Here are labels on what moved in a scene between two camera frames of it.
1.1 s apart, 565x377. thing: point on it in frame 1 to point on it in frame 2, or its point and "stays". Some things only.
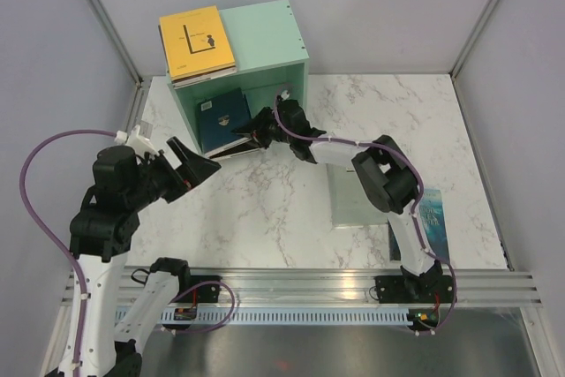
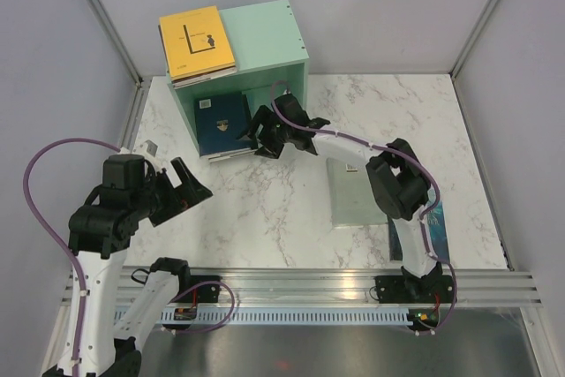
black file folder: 237,148 to 246,114
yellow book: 195,42 stays
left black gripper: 197,168 to 181,197
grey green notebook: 351,202 stays
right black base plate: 414,290 stays
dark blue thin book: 218,116 stays
